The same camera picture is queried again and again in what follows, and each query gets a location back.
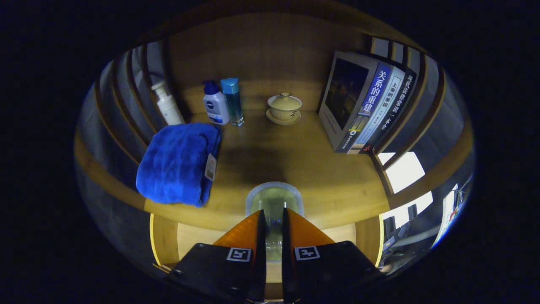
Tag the pale spine book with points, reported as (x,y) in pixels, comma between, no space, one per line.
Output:
(386,105)

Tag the green scrub brush white pad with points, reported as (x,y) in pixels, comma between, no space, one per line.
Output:
(274,196)

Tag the wooden countertop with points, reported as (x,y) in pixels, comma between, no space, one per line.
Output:
(295,160)

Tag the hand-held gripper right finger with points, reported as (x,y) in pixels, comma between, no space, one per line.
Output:
(287,261)

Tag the teal clear bottle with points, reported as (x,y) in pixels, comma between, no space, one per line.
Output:
(233,105)

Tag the grey book blue spine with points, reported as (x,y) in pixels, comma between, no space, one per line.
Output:
(350,93)

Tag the beige lidded teacup with saucer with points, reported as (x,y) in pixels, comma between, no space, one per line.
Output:
(284,107)

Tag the white pump bottle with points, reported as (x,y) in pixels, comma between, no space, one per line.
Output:
(168,109)

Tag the white lotion bottle blue cap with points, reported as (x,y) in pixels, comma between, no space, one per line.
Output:
(216,107)

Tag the black spine book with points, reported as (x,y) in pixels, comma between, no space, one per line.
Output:
(400,101)

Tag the wooden cabinet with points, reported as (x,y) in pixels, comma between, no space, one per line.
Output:
(261,55)

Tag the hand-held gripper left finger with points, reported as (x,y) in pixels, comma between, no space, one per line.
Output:
(261,261)

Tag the blue towel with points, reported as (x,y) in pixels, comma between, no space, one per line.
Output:
(177,164)

